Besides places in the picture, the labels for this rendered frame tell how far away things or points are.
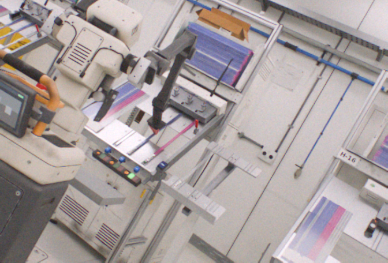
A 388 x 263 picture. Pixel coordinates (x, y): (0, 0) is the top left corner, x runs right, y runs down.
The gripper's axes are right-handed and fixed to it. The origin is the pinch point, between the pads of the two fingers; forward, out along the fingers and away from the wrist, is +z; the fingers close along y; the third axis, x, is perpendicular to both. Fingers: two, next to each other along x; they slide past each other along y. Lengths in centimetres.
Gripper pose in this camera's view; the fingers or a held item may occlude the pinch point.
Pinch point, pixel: (155, 132)
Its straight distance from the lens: 271.8
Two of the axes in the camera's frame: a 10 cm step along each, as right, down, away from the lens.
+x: -6.0, 4.8, -6.4
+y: -7.9, -4.7, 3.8
